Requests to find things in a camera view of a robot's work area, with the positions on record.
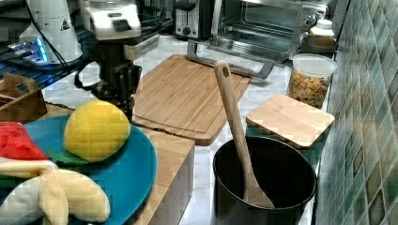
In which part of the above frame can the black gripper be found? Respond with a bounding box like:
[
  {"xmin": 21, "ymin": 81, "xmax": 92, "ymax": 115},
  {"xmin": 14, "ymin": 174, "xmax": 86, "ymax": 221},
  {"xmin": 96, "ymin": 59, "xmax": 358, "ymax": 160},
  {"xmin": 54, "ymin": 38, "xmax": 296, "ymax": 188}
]
[{"xmin": 92, "ymin": 43, "xmax": 142, "ymax": 120}]

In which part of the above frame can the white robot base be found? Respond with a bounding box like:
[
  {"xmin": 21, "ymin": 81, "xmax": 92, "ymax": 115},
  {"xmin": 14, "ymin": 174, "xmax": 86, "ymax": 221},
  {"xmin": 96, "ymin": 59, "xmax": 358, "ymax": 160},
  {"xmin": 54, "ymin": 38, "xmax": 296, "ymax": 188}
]
[{"xmin": 10, "ymin": 0, "xmax": 83, "ymax": 66}]

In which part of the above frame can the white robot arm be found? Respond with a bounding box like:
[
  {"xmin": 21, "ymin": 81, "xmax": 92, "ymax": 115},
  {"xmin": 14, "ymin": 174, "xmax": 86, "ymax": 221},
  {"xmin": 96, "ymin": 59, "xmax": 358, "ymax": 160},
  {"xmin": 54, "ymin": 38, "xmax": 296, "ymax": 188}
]
[{"xmin": 74, "ymin": 0, "xmax": 164, "ymax": 118}]

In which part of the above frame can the wooden drawer cabinet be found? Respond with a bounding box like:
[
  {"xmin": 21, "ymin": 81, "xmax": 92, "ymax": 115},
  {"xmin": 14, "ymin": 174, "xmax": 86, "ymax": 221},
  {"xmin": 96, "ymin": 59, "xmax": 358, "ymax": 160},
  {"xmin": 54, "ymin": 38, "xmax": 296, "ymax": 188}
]
[{"xmin": 38, "ymin": 102, "xmax": 196, "ymax": 225}]

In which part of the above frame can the yellow plush lemon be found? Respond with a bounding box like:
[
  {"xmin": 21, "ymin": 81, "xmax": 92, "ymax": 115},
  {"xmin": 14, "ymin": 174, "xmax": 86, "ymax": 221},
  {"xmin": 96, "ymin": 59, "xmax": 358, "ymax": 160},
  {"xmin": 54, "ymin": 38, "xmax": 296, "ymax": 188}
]
[{"xmin": 64, "ymin": 100, "xmax": 131, "ymax": 162}]

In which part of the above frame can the bamboo cutting board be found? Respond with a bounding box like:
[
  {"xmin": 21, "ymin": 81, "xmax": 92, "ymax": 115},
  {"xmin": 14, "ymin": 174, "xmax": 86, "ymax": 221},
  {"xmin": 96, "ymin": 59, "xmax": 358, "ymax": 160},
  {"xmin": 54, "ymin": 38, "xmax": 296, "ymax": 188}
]
[{"xmin": 131, "ymin": 53, "xmax": 253, "ymax": 147}]

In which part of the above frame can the black two-slot toaster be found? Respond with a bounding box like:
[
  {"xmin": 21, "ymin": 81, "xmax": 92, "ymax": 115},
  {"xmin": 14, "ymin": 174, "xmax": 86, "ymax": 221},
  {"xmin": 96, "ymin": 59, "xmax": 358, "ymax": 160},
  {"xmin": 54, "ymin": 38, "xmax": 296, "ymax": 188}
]
[{"xmin": 173, "ymin": 0, "xmax": 215, "ymax": 40}]

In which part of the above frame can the blue plate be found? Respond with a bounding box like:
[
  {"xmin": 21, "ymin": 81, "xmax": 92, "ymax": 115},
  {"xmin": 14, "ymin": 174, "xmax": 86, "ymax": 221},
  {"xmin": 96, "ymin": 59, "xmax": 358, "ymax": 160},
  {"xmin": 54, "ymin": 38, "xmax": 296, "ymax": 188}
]
[{"xmin": 0, "ymin": 114, "xmax": 159, "ymax": 225}]

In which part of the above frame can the wooden tea bag holder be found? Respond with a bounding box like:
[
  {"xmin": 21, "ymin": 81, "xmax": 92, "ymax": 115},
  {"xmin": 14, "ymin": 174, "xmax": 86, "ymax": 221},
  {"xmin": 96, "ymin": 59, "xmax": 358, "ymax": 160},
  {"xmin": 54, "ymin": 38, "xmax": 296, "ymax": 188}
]
[{"xmin": 0, "ymin": 72, "xmax": 47, "ymax": 124}]

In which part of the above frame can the red plush watermelon slice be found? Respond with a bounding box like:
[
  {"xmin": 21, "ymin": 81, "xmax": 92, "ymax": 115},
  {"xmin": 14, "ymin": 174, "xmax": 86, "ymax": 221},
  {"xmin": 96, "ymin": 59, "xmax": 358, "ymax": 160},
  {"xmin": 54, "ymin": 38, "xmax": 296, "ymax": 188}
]
[{"xmin": 0, "ymin": 122, "xmax": 48, "ymax": 160}]

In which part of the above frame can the stainless toaster oven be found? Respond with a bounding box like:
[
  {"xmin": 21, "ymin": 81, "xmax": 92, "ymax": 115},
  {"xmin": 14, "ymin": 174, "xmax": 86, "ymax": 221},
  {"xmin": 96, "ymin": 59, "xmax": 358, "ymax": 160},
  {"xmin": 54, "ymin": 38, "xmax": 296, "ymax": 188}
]
[{"xmin": 187, "ymin": 0, "xmax": 328, "ymax": 80}]

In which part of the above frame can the plush banana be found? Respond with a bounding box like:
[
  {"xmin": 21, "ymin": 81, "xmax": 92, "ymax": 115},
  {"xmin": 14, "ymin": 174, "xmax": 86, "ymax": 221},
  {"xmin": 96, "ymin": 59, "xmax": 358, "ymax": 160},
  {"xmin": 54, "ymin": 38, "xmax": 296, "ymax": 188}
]
[{"xmin": 1, "ymin": 160, "xmax": 111, "ymax": 225}]

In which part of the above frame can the teal canister with bamboo lid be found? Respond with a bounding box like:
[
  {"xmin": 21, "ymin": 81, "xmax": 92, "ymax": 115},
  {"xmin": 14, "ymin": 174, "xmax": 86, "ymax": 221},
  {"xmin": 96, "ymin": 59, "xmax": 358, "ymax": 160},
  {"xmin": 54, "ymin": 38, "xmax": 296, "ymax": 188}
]
[{"xmin": 246, "ymin": 95, "xmax": 334, "ymax": 169}]

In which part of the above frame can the wooden spoon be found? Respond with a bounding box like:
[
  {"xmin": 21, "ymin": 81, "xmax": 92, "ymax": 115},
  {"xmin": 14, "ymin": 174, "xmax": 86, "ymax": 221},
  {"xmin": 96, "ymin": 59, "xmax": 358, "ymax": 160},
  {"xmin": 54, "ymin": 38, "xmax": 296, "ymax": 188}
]
[{"xmin": 214, "ymin": 60, "xmax": 274, "ymax": 209}]

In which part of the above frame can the clear cereal jar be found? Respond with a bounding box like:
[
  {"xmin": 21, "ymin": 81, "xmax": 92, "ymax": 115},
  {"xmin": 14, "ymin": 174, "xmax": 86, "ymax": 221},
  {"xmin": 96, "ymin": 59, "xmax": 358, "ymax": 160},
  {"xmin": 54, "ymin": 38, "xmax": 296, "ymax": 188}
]
[{"xmin": 286, "ymin": 53, "xmax": 337, "ymax": 109}]

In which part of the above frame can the black utensil holder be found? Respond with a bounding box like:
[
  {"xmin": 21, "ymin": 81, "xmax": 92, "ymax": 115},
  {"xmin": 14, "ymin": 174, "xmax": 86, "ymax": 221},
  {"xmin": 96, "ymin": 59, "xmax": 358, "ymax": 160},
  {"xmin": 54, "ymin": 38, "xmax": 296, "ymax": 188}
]
[{"xmin": 210, "ymin": 137, "xmax": 316, "ymax": 225}]

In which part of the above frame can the white capped bottle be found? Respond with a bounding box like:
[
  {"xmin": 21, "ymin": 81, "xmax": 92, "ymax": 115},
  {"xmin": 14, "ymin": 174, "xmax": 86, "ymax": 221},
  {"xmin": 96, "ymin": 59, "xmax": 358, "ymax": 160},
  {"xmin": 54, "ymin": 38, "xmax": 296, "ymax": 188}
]
[{"xmin": 309, "ymin": 20, "xmax": 334, "ymax": 47}]

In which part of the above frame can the black cable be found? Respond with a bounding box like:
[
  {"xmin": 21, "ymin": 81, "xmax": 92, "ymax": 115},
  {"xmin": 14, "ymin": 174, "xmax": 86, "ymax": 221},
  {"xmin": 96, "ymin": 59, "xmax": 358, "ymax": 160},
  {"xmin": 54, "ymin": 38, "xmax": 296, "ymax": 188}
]
[{"xmin": 73, "ymin": 59, "xmax": 101, "ymax": 92}]

